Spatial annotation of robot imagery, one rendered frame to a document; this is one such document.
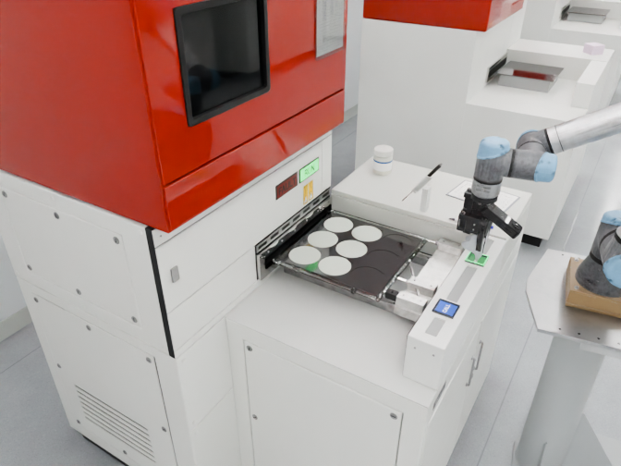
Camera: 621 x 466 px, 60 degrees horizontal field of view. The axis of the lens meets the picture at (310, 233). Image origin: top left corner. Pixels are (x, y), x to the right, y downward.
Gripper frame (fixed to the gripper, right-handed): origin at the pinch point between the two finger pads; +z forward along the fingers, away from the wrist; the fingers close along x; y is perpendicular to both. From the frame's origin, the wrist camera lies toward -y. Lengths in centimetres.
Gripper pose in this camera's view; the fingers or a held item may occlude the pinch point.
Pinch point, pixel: (480, 256)
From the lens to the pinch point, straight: 163.7
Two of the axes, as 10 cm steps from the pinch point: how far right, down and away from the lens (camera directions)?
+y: -8.5, -2.8, 4.4
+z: 0.0, 8.5, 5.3
